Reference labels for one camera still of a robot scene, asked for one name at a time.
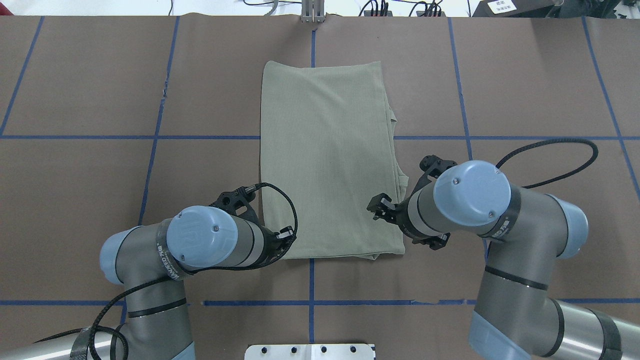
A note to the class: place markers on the green long-sleeve shirt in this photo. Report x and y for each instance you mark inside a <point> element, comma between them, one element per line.
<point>327,141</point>

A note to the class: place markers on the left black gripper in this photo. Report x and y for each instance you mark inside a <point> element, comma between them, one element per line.
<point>270,239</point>

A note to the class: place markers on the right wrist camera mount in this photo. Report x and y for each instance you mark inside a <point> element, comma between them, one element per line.
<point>432,168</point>

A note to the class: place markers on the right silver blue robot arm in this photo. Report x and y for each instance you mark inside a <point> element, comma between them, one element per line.
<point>513,318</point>

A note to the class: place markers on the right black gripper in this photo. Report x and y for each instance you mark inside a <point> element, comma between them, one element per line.
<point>400,218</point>

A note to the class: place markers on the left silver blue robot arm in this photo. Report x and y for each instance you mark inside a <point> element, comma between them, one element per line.
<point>150,319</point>

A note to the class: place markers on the aluminium frame post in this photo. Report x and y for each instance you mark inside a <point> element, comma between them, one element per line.
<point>313,11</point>

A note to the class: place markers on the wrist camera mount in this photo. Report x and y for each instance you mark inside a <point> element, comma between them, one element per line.
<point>238,203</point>
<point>432,168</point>

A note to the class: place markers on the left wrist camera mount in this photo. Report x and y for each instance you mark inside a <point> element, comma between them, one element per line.
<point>238,203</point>

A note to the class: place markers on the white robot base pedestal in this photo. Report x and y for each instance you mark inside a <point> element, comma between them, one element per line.
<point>326,351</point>

